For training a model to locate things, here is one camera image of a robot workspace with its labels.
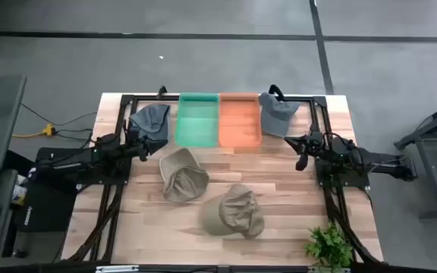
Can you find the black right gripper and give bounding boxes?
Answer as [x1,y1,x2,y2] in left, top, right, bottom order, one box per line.
[283,130,335,172]

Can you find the orange plastic bin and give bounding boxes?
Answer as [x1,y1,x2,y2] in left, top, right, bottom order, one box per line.
[218,92,263,149]

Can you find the dark gray bucket hat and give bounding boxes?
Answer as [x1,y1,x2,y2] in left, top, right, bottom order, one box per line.
[129,104,171,156]

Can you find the green plastic bin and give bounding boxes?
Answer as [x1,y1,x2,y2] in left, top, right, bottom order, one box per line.
[174,92,220,149]

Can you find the khaki baseball cap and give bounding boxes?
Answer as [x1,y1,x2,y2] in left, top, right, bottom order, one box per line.
[199,184,266,240]

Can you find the beige bucket hat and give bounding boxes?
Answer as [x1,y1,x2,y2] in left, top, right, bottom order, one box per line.
[159,147,210,204]

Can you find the black floor cable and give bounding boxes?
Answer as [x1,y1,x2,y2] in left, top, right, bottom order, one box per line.
[20,102,98,143]

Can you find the yellow extension cord plug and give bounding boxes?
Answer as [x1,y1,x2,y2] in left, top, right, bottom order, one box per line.
[12,124,57,140]

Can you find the green artificial plant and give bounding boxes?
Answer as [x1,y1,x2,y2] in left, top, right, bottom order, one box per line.
[303,221,354,272]

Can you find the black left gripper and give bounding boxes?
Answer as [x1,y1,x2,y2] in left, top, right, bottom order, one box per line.
[121,134,162,163]

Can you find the black equipment case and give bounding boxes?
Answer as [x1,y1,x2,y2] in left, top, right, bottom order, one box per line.
[15,177,79,233]

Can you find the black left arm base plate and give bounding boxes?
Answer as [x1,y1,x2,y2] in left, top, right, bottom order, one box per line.
[36,146,132,187]

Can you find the light gray baseball cap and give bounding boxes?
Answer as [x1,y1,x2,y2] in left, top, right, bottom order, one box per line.
[258,91,302,138]

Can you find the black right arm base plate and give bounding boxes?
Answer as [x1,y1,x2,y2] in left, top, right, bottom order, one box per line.
[315,157,371,189]

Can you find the silver metal bracket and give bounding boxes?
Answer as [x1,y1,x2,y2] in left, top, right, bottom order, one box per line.
[95,265,140,273]

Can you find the black metal table frame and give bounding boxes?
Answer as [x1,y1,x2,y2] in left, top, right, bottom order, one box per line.
[66,85,382,266]

